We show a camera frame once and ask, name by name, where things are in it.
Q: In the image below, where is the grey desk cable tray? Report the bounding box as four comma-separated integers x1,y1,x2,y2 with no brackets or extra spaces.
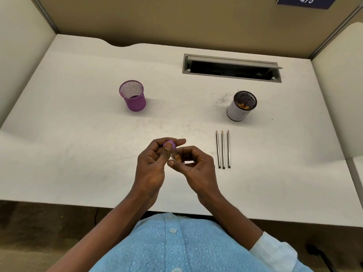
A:
182,53,283,83

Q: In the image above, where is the person's left forearm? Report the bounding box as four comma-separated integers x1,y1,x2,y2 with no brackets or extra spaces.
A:
47,192,155,272

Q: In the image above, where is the person's right hand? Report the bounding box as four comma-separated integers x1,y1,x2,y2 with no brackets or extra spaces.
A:
167,145,222,203

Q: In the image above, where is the dark blue number sign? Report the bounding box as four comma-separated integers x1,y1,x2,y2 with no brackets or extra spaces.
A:
276,0,338,10

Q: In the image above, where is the cream side divider panel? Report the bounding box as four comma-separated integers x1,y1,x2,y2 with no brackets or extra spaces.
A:
310,22,363,159
0,0,57,127

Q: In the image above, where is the person's left hand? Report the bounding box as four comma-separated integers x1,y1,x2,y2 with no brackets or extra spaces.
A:
132,138,187,209

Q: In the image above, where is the person's right forearm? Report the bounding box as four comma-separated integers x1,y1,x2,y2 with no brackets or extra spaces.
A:
198,192,264,251

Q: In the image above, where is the black chair base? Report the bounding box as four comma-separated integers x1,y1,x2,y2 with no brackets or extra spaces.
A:
306,244,337,272

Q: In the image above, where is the white cup with black rim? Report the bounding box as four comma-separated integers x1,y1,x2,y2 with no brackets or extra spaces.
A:
226,91,258,122

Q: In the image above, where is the purple mesh pencil cup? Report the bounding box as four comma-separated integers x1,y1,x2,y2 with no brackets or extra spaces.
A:
119,80,147,112

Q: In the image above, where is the tan back partition panel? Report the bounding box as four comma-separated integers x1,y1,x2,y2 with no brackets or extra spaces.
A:
29,0,363,60

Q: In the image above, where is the light blue patterned shirt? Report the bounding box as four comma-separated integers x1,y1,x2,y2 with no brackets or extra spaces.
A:
89,213,314,272

